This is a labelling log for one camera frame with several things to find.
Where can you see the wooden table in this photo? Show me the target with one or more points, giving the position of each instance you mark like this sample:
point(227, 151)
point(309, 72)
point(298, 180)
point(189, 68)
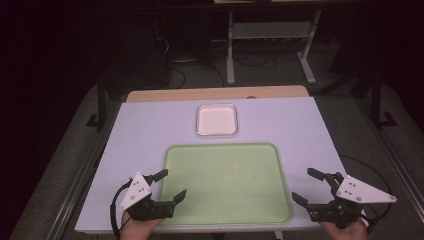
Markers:
point(216, 93)

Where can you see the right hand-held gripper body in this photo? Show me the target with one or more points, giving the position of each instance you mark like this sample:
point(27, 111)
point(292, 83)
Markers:
point(358, 193)

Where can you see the white metal stand frame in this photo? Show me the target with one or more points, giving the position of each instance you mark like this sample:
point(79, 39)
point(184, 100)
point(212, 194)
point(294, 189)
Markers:
point(270, 30)

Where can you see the metal floor rail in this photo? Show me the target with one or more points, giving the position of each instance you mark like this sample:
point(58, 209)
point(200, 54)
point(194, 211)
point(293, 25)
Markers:
point(78, 180)
point(396, 163)

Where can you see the person's right hand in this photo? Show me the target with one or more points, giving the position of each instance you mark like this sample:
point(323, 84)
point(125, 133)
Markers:
point(348, 233)

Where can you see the person's left hand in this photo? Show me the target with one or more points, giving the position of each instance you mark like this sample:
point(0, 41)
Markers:
point(135, 230)

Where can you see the white square dish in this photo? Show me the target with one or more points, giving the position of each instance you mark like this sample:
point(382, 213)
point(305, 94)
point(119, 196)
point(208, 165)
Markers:
point(216, 120)

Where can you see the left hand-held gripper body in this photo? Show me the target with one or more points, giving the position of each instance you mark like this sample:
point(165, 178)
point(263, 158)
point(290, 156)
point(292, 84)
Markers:
point(135, 192)

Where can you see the green tray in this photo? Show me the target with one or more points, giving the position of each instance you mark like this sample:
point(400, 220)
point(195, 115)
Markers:
point(226, 186)

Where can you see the black metal stand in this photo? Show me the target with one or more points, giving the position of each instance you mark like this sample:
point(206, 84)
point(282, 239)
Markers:
point(101, 100)
point(376, 100)

